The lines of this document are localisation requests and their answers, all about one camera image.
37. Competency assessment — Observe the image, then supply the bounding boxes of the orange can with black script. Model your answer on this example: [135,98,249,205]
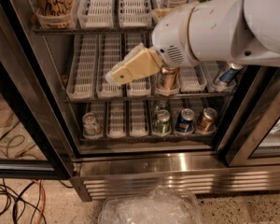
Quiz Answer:
[36,0,75,29]

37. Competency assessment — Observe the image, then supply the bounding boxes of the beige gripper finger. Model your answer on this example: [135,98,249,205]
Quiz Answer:
[151,8,170,23]
[105,43,163,85]

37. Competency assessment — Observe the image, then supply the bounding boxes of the clear pale can bottom shelf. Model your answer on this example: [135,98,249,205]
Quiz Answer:
[82,112,102,139]

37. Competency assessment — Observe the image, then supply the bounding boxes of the green can front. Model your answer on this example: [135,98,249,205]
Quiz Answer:
[153,109,171,136]

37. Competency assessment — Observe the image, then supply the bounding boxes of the bottom wire shelf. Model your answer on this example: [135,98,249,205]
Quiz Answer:
[80,133,214,143]

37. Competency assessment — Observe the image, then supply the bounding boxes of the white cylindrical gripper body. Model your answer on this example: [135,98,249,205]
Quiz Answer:
[152,2,200,67]

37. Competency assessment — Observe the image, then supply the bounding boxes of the copper can shelf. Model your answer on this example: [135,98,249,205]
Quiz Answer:
[156,67,179,96]
[196,107,217,134]

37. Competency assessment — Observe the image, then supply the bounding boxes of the green can rear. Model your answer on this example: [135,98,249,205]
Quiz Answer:
[154,99,169,113]

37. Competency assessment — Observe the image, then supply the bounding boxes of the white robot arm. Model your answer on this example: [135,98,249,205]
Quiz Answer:
[105,0,280,86]

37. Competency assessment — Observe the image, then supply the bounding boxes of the copper can bottom shelf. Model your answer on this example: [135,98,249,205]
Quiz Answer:
[196,107,217,134]

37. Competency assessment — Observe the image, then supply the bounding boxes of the blue can bottom shelf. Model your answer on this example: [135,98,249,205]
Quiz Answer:
[175,108,195,135]

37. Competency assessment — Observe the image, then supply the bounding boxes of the copper can middle shelf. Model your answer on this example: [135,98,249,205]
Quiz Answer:
[156,67,179,96]

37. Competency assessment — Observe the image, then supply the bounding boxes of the black framed glass fridge door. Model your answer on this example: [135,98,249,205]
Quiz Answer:
[0,61,70,180]

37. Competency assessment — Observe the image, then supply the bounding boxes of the top wire shelf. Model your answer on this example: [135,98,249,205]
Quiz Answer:
[33,27,154,35]

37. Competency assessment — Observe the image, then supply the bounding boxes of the black and orange floor cables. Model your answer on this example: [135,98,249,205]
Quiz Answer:
[0,178,74,224]

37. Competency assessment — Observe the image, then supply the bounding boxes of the clear plastic bag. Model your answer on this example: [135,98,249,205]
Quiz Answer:
[98,186,203,224]

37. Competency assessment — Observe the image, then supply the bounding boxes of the blue silver tilted can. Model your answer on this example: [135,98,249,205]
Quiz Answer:
[213,63,244,91]

